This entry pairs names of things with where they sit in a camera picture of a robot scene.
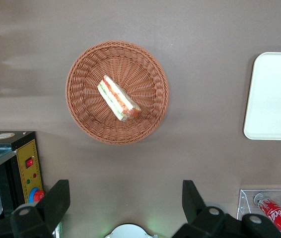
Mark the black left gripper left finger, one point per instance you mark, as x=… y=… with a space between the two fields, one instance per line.
x=31 y=220

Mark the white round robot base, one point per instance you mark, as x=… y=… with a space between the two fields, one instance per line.
x=128 y=231

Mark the cream plastic tray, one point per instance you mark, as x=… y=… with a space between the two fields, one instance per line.
x=274 y=99

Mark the triangle sandwich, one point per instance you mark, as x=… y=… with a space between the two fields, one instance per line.
x=115 y=96

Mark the red cola bottle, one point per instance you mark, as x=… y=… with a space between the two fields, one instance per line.
x=277 y=215

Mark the black warmer cabinet yellow panel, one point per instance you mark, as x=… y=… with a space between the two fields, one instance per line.
x=28 y=153

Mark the clear acrylic bottle holder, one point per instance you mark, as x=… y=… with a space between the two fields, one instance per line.
x=244 y=198

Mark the round brown wicker basket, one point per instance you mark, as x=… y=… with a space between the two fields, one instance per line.
x=86 y=74

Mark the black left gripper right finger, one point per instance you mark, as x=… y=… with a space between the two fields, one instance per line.
x=205 y=223

